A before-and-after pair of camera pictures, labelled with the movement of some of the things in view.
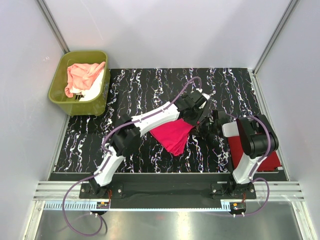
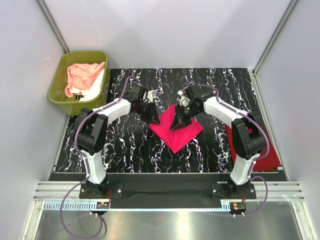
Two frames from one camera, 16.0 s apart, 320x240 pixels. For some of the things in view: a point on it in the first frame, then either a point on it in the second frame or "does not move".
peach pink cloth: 79,75 does not move
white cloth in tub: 94,91 does not move
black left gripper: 194,122 → 152,114
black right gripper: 199,130 → 180,120
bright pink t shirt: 174,136 does not move
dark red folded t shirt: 235,150 does not move
